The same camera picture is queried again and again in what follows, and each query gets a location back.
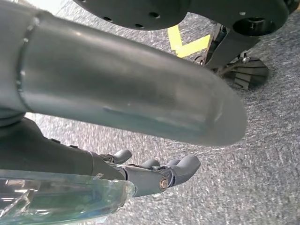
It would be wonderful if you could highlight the clear plastic guard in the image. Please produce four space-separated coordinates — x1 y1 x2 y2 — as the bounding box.
0 169 136 225

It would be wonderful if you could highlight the yellow floor tape marking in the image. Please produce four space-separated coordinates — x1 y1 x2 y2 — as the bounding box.
167 24 212 59

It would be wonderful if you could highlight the black robot body housing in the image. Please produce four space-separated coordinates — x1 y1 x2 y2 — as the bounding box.
72 0 300 37

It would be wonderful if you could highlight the black right robot foot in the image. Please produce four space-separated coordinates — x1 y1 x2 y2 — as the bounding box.
194 23 270 91

